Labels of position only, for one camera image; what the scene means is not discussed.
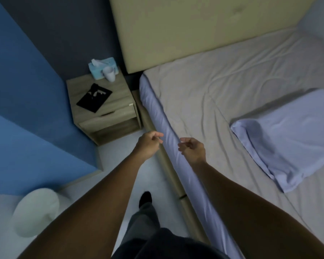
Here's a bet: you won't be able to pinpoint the person's black shoe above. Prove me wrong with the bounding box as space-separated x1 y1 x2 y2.
139 191 153 209

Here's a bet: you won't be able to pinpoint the person's right forearm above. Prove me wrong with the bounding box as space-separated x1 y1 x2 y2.
192 161 324 259

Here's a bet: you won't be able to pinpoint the person's dark trousers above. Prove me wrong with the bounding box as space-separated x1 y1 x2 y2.
111 202 230 259

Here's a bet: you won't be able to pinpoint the person's left forearm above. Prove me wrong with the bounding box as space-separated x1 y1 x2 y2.
17 151 147 259

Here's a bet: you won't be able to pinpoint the beige bed frame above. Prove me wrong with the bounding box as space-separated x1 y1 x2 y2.
132 89 211 244

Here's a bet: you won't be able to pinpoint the beige padded headboard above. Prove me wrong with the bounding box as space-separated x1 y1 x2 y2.
109 0 320 74

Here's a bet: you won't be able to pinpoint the white round waste bin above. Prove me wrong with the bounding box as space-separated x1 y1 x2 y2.
12 188 60 238

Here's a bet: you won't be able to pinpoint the black folder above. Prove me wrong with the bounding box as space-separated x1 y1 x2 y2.
76 83 113 113

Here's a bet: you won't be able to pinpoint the person's left hand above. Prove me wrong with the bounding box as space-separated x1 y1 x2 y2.
134 131 164 161

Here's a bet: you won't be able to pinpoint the wooden bedside table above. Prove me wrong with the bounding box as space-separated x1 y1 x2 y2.
66 69 142 146

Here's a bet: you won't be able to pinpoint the light purple pillow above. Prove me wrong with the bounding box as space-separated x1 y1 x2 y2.
230 89 324 193

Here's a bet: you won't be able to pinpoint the light blue tissue box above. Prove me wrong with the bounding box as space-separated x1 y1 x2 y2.
88 57 119 80

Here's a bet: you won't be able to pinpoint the person's right hand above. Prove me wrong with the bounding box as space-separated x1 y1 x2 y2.
178 137 207 165

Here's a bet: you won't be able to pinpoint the mattress with grey sheet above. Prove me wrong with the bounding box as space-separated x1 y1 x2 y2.
139 26 324 259

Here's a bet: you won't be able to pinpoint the white paper cup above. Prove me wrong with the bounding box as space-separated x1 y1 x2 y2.
102 66 116 83

